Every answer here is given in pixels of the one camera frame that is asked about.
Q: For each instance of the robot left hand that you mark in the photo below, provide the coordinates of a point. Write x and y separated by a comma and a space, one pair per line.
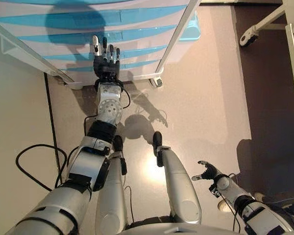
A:
106, 67

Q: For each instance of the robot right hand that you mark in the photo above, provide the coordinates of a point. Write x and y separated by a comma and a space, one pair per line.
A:
210, 172

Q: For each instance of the blue fronted cart drawer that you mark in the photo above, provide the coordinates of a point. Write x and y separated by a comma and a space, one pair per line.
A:
147, 33

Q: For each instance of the robot left silver arm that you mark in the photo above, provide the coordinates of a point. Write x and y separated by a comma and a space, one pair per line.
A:
107, 110

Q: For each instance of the robot right silver arm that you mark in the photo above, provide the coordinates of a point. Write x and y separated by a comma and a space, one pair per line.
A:
235, 193

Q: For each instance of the robot right leg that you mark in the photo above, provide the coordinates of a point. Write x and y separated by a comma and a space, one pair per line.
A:
181, 191

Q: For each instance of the beige sneaker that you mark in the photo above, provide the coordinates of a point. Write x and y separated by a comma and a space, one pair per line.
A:
224, 205
259, 196

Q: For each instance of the grey cart caster wheel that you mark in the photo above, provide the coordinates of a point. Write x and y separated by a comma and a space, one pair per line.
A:
158, 82

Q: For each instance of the robot silver waist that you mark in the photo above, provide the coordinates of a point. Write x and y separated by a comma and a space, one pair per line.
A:
176, 228

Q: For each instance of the white blue medical cart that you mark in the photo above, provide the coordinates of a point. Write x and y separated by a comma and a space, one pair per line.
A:
149, 14

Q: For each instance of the light blue waste bin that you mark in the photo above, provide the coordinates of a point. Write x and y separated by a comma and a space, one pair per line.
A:
192, 27

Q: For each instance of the white bed caster wheel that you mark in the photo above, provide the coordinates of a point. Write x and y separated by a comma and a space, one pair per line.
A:
247, 39

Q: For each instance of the white hospital bed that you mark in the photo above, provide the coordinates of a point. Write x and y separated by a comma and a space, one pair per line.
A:
267, 19

